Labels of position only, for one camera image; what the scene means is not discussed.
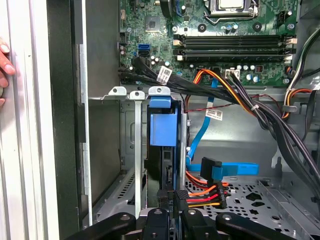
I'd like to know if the green motherboard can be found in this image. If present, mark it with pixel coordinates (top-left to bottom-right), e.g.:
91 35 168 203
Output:
118 0 298 87

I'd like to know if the black PC case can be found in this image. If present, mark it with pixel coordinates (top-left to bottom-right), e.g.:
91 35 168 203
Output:
46 0 320 240

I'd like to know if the hard disk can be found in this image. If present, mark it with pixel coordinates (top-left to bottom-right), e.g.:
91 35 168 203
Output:
144 96 183 217

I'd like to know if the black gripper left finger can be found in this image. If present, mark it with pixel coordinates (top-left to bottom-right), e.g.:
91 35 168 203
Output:
65 190 175 240

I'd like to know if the blue SATA wire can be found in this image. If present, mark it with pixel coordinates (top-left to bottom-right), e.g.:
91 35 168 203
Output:
186 76 260 186

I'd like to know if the black chipset chip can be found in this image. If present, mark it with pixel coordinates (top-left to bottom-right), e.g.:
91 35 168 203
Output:
145 15 161 33

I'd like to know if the metal socket cover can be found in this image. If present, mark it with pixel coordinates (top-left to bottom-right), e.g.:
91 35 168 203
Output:
207 0 254 15

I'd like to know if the black RAM slot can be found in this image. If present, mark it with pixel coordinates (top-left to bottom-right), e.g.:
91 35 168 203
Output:
172 39 298 48
173 33 297 41
173 48 295 55

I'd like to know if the grey white wire bundle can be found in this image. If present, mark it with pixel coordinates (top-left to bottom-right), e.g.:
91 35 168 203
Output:
282 29 320 118

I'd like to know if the metal disk bay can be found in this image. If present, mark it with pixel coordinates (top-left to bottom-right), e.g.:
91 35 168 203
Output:
88 86 191 221

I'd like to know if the CPU socket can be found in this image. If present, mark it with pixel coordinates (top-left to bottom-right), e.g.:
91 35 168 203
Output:
201 0 261 26

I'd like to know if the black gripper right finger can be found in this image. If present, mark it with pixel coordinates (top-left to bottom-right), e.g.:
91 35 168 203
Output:
175 190 297 240

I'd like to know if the orange yellow wire bundle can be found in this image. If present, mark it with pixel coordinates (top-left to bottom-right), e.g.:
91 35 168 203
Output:
192 68 260 118

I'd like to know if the black cable bundle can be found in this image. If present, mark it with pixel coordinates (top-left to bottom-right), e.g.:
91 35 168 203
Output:
118 56 320 201

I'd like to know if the silver CPU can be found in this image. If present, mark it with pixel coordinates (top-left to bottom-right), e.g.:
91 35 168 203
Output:
218 0 245 10

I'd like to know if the person's hand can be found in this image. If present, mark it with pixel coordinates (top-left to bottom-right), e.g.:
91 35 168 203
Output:
0 37 16 109

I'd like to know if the red orange power wire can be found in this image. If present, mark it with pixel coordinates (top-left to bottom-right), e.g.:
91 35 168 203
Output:
186 171 229 210

